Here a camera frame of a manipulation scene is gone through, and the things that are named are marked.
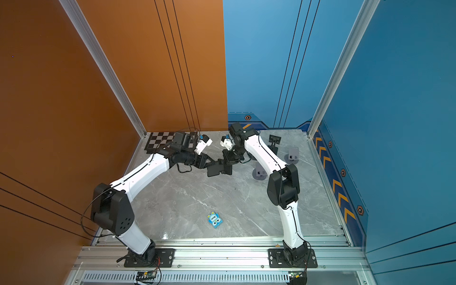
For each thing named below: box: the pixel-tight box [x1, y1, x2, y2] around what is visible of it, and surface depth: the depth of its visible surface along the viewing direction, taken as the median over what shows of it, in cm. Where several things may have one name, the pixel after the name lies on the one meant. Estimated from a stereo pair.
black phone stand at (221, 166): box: [206, 158, 233, 177], surface depth 85 cm
